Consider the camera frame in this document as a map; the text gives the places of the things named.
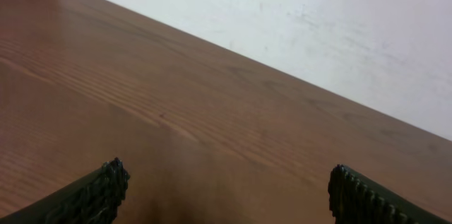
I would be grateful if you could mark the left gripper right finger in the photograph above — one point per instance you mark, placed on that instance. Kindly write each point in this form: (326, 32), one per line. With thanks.
(356, 199)

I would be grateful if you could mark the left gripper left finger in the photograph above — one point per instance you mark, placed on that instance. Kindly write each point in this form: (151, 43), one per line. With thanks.
(94, 198)

